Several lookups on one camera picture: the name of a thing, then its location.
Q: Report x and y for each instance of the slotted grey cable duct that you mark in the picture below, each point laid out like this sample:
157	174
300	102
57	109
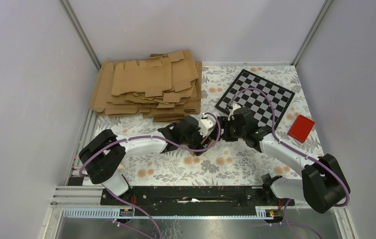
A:
168	213

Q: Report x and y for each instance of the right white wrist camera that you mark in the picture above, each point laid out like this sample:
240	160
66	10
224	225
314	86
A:
232	108

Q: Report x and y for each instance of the brown cardboard box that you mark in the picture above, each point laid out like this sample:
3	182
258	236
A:
207	143

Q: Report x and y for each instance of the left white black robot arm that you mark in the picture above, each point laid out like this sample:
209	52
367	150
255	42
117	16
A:
102	156

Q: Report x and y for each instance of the black white checkerboard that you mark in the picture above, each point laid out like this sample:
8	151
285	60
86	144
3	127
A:
279	96

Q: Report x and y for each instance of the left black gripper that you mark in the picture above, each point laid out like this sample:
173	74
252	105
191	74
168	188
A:
198	145

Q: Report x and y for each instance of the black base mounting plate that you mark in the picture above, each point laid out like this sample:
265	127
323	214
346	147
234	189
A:
204	197

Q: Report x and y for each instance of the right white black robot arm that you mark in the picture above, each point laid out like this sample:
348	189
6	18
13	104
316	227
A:
322	184

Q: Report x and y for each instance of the stack of flat cardboard boxes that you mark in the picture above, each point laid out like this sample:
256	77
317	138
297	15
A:
164	87

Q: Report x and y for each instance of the red box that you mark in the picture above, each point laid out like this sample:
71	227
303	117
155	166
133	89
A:
301	128

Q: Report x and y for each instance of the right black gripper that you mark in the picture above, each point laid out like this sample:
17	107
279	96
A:
225	124

